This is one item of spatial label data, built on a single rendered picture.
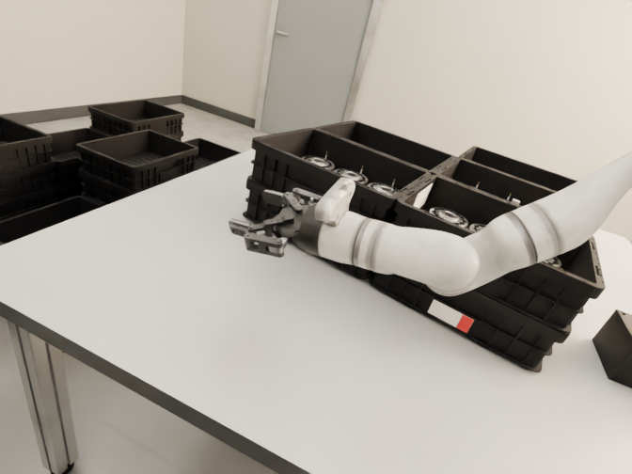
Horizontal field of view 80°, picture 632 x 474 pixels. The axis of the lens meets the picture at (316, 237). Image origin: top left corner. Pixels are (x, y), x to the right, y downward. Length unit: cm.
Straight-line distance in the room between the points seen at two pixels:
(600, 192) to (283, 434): 51
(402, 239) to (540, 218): 16
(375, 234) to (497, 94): 352
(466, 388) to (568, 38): 350
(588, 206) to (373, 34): 365
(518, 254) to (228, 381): 46
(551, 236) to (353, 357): 40
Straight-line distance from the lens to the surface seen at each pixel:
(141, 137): 201
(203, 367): 66
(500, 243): 49
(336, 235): 50
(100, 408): 150
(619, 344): 106
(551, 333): 85
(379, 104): 405
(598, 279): 84
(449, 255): 46
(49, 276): 86
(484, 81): 395
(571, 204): 52
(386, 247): 49
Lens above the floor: 121
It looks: 29 degrees down
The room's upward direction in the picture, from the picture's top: 14 degrees clockwise
